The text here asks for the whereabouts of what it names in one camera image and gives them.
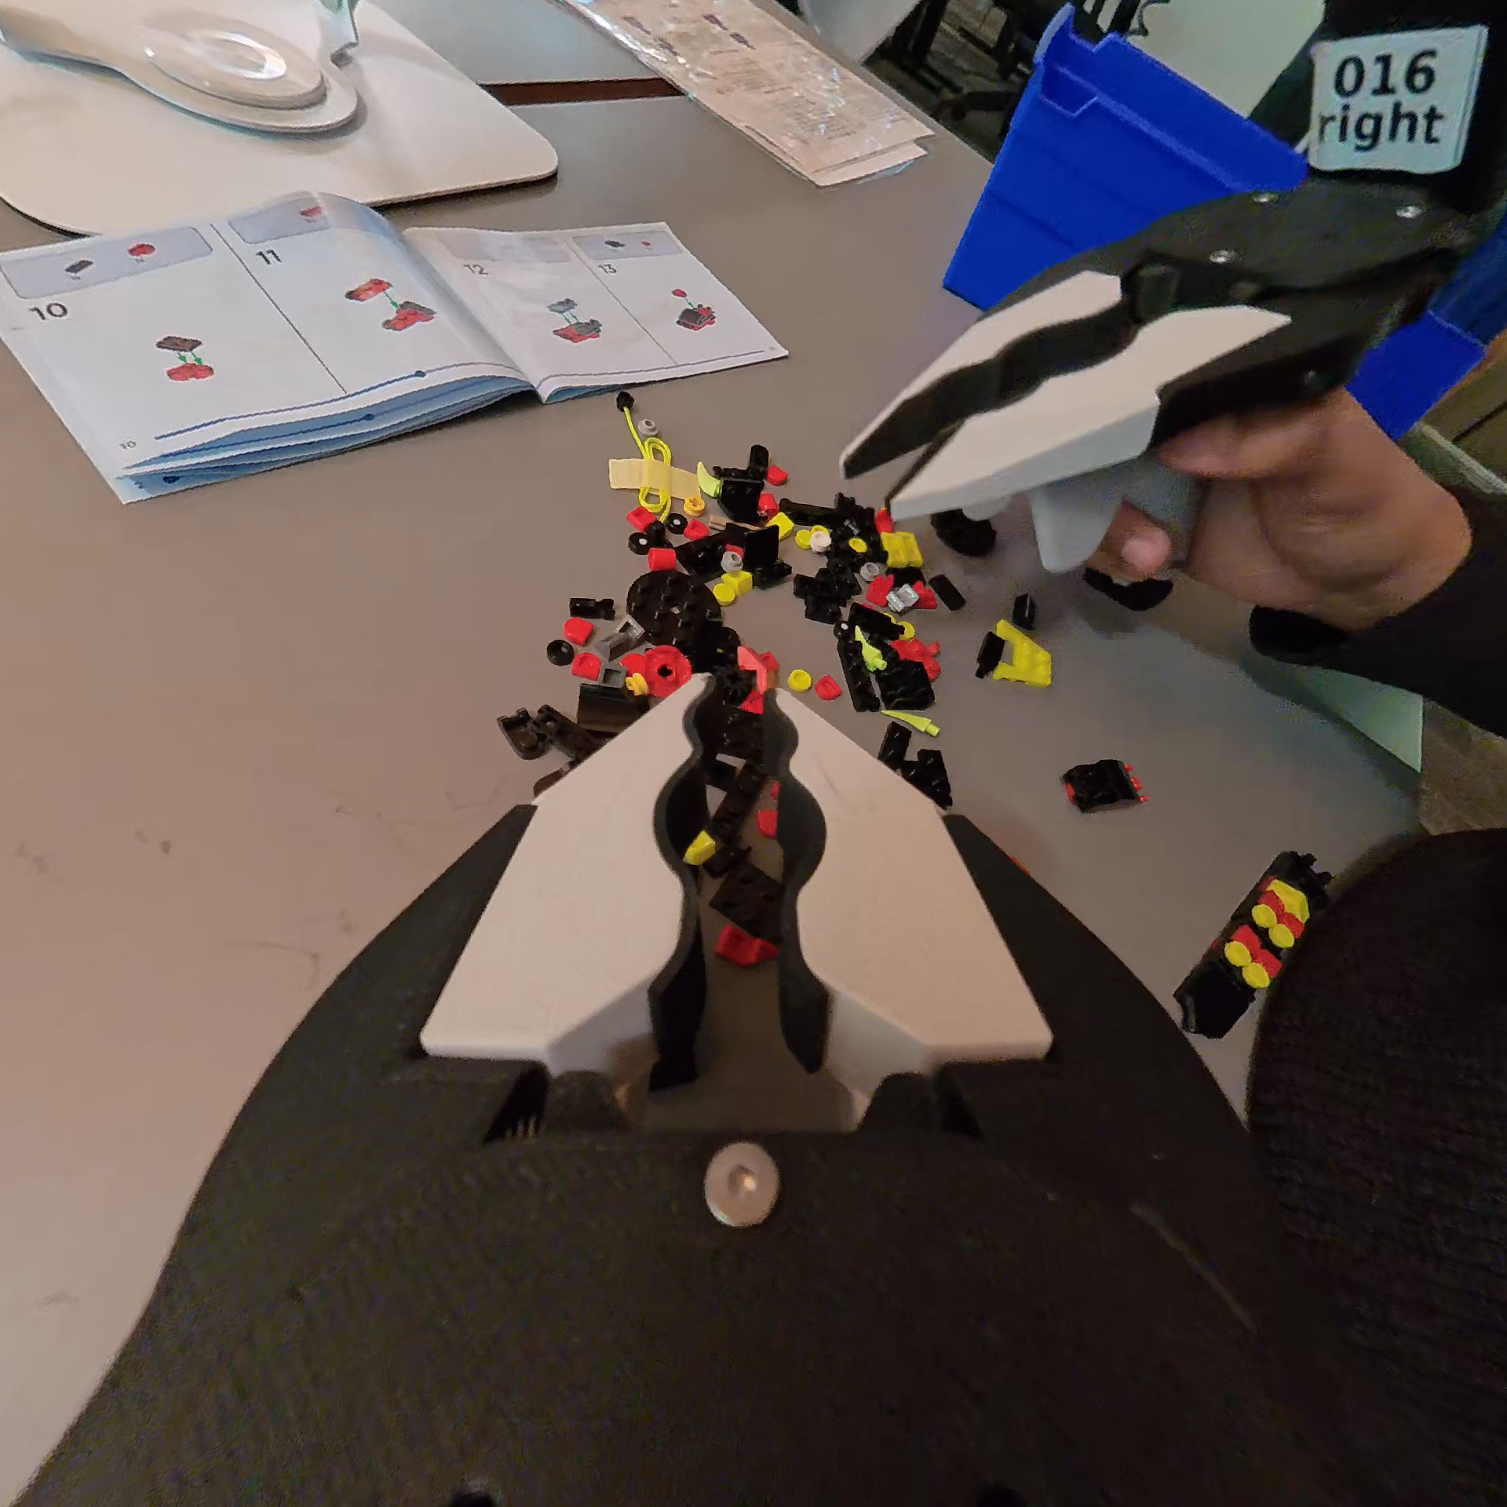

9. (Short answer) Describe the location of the long black lego assembly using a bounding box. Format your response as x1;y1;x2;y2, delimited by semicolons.
1175;850;1333;1039

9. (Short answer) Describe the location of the black office chair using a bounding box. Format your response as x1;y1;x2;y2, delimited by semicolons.
876;0;1066;119

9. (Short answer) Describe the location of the lego instruction booklet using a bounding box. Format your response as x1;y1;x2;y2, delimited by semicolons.
0;192;788;503

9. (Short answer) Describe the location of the clear plastic bag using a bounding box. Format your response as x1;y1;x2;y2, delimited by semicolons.
555;0;938;186

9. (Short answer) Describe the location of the pile of lego pieces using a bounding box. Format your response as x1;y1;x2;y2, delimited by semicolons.
495;441;1045;970

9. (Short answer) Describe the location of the person's right hand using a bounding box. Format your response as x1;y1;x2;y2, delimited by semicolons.
1085;385;1478;620

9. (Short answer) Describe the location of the yellow lego wedge plate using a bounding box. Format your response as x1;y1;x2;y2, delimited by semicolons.
976;620;1052;685

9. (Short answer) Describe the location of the neon yellow lego string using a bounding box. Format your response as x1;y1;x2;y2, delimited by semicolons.
608;391;699;520

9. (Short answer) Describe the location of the white lamp base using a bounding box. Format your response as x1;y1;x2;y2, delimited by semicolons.
0;0;560;236

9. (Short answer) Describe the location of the blue plastic bin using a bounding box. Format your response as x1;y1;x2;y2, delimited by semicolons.
942;0;1507;441

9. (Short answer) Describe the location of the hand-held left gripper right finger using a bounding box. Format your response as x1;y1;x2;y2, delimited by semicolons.
759;685;1052;1127

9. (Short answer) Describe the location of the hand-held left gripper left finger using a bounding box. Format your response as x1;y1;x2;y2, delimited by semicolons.
420;671;713;1090

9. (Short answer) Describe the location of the person's black sweater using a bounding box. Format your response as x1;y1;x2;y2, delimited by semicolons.
1245;825;1507;1507

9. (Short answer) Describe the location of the person's right forearm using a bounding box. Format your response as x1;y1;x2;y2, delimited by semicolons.
1248;493;1507;739

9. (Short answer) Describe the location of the clear round magnifier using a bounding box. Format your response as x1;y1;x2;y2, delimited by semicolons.
0;0;361;131

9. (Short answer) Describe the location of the small black red lego assembly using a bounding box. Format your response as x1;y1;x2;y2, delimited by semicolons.
1060;756;1150;812

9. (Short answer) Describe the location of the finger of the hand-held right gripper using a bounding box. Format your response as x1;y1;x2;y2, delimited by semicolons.
885;305;1293;520
840;270;1139;478

